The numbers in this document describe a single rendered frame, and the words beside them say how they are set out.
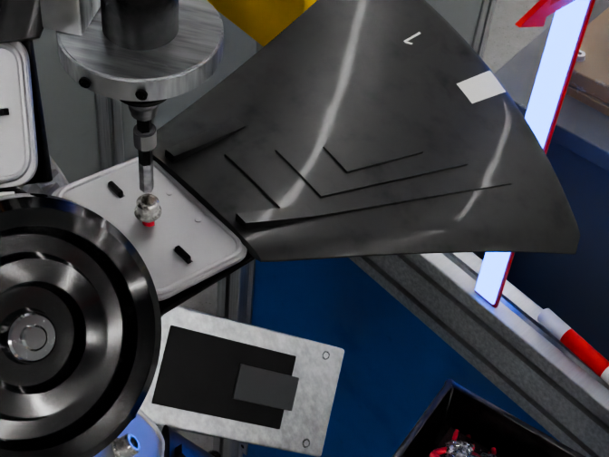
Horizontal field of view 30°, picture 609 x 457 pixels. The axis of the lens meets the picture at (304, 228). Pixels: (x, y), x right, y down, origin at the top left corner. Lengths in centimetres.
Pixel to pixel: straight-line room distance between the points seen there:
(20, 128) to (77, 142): 111
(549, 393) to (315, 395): 30
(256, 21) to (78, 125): 65
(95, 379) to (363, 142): 22
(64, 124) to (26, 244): 110
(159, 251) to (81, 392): 10
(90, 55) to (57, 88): 107
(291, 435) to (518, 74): 50
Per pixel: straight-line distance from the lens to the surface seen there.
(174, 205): 58
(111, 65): 47
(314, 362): 74
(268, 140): 62
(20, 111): 52
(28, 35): 52
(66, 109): 157
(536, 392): 100
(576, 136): 106
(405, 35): 71
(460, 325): 102
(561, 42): 80
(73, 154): 163
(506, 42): 272
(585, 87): 108
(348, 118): 65
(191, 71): 47
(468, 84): 71
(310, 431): 74
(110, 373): 51
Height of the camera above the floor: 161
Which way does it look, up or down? 47 degrees down
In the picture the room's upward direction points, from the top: 6 degrees clockwise
